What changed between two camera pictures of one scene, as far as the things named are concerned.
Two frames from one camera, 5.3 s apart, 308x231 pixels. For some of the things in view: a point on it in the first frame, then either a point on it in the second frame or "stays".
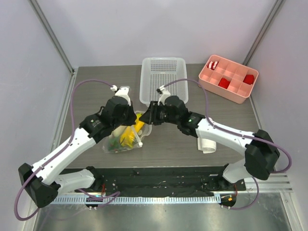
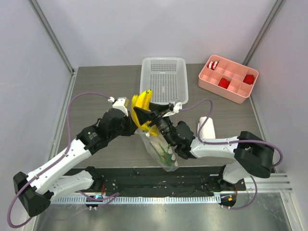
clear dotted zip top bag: [126, 137] -> [155, 143]
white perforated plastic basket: [156, 72] stays
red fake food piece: [249, 79] stays
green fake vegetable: [114, 144] -> [167, 159]
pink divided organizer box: [224, 78] stays
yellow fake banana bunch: [128, 134] -> [143, 101]
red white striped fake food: [212, 65] stays
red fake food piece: [224, 83] stays
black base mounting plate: [185, 181] stays
